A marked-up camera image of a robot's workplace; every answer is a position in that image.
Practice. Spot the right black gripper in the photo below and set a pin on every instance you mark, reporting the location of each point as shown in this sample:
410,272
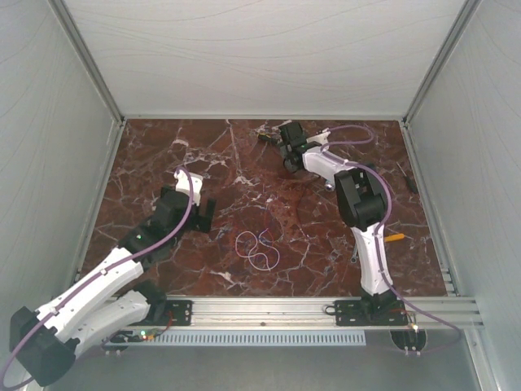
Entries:
287,164

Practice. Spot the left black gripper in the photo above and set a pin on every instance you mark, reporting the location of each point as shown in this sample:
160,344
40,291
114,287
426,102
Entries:
203,222

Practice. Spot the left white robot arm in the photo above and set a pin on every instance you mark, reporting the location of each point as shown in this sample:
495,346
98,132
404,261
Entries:
47,341

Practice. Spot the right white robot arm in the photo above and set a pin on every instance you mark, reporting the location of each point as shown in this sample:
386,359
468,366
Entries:
364,205

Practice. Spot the black yellow screwdriver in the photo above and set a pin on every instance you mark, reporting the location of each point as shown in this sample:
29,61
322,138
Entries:
268,138

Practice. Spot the silver wrench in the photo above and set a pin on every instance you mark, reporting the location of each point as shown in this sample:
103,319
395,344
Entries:
354,256

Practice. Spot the small black screwdriver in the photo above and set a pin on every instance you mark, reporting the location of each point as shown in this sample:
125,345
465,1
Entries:
410,183

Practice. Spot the small circuit board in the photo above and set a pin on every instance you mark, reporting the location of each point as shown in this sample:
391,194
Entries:
149,334

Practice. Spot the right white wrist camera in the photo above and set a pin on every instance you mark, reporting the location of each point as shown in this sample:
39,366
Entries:
321,137

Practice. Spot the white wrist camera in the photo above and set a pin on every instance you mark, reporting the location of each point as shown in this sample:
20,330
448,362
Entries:
185,182
321,137

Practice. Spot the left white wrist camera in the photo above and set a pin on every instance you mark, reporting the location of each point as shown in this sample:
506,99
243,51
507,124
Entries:
185,182

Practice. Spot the left black mount plate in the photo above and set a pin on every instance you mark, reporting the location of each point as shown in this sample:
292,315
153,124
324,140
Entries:
172,313

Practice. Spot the black mount plate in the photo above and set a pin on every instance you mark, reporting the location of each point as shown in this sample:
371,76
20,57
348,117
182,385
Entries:
172,313
351,313

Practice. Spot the yellow handled tool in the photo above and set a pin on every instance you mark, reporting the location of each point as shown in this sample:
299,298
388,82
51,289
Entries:
394,238

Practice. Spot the grey slotted cable duct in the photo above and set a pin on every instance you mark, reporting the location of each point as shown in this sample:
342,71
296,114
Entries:
262,338

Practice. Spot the right black mount plate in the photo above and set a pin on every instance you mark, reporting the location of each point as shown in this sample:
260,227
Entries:
351,313

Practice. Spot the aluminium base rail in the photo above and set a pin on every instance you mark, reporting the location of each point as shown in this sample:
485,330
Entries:
211,313

